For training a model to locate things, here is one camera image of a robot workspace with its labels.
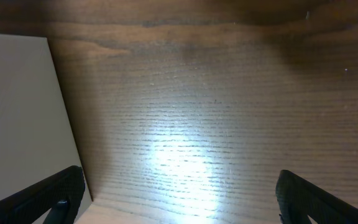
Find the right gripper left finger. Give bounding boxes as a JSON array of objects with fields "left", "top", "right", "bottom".
[{"left": 0, "top": 166, "right": 85, "bottom": 224}]

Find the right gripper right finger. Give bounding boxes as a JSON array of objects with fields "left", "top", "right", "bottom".
[{"left": 275, "top": 170, "right": 358, "bottom": 224}]

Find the white cardboard box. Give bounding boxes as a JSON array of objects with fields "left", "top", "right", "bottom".
[{"left": 0, "top": 34, "right": 92, "bottom": 223}]

